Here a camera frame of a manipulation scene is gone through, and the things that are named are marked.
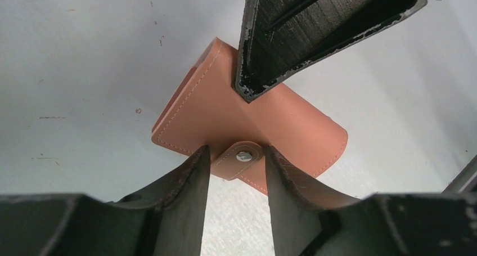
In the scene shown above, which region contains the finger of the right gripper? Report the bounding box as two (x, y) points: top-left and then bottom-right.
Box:
(235, 0), (427, 102)

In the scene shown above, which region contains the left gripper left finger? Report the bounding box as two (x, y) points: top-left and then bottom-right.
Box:
(1, 146), (210, 255)

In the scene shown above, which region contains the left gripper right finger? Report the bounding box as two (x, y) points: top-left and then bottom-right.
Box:
(265, 146), (476, 255)

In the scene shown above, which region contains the brown leather card holder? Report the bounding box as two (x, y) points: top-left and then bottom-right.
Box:
(151, 38), (348, 194)

